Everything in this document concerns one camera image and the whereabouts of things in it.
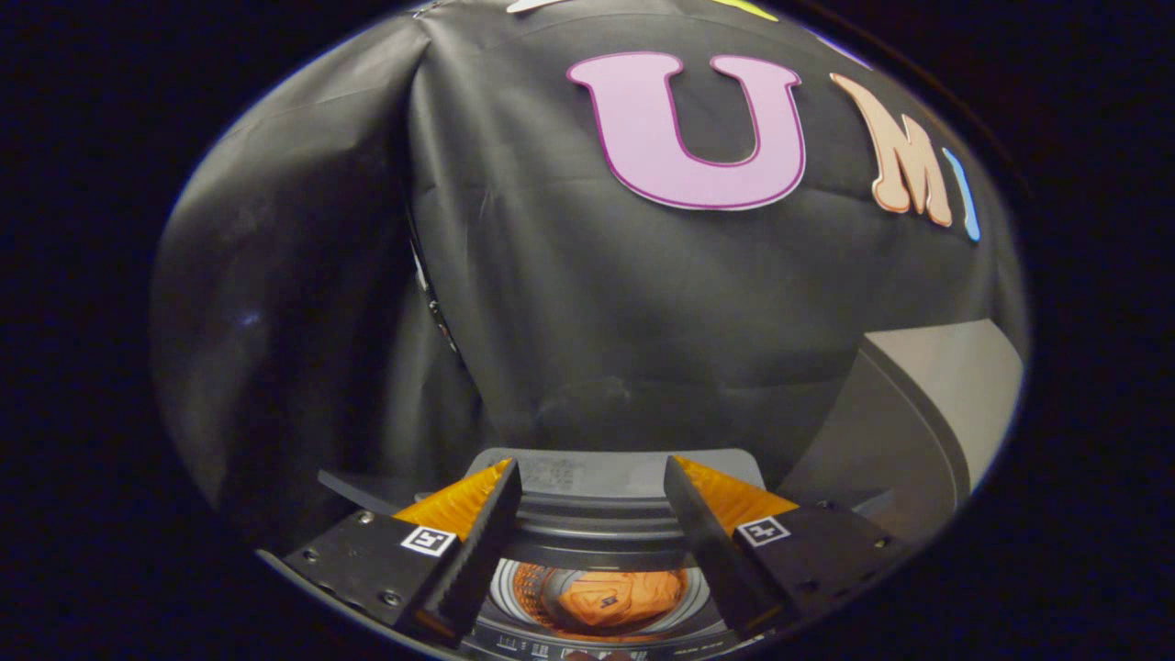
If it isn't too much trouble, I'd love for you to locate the orange polo shirt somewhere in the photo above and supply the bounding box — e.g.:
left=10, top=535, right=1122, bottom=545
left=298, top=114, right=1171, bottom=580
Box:
left=512, top=565, right=689, bottom=641

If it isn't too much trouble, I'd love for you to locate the dark grey washing machine lid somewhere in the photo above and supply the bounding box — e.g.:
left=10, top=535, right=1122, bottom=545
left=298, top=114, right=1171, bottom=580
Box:
left=464, top=448, right=767, bottom=504

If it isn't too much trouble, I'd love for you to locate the grey washing machine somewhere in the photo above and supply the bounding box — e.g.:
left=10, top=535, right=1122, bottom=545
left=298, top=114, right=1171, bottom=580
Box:
left=317, top=448, right=896, bottom=661

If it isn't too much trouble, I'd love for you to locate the black backdrop cloth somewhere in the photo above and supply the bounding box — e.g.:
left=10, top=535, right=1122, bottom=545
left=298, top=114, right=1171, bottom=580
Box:
left=151, top=0, right=1029, bottom=552

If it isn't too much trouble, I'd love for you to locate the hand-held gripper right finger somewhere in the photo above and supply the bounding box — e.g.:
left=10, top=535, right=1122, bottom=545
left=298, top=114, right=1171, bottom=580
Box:
left=663, top=454, right=910, bottom=639

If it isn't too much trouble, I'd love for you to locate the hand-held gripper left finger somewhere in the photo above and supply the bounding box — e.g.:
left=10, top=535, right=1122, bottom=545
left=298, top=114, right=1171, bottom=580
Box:
left=257, top=459, right=522, bottom=644

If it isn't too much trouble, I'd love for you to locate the beige cabinet with grey frame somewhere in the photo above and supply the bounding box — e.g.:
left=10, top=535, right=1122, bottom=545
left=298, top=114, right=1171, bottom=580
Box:
left=780, top=319, right=1024, bottom=543

